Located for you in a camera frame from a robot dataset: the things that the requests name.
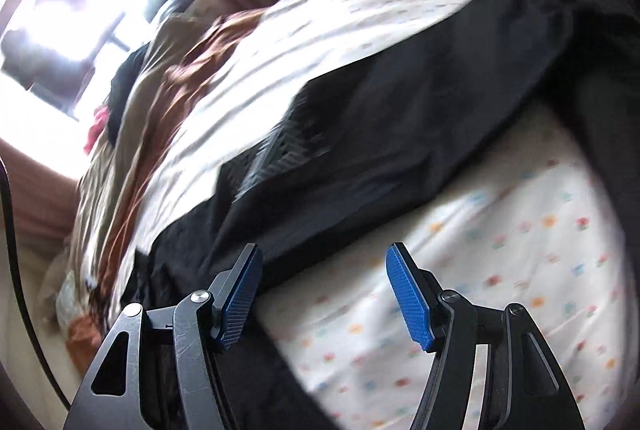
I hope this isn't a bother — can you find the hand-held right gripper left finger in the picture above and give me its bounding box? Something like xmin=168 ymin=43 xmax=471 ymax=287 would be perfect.
xmin=62 ymin=242 xmax=264 ymax=430

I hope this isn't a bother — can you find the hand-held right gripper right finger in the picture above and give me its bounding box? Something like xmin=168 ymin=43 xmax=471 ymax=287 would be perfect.
xmin=385 ymin=242 xmax=586 ymax=430

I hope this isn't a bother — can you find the black garment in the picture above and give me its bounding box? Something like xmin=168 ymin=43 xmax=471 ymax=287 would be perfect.
xmin=107 ymin=0 xmax=637 ymax=430

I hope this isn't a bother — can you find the dark clothes pile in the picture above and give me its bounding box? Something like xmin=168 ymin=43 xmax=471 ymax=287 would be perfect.
xmin=107 ymin=0 xmax=201 ymax=138

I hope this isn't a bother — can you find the floral bed sheet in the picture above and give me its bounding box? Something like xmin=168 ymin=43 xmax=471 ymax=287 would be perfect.
xmin=107 ymin=0 xmax=632 ymax=430

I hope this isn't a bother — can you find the pink cloth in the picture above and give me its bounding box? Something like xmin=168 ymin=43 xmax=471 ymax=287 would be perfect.
xmin=84 ymin=106 xmax=112 ymax=155

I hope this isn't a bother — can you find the brown blanket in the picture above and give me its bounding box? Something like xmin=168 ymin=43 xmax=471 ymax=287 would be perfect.
xmin=65 ymin=7 xmax=281 ymax=353

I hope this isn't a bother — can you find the black cable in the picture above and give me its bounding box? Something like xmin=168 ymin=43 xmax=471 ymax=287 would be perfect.
xmin=0 ymin=159 xmax=72 ymax=412

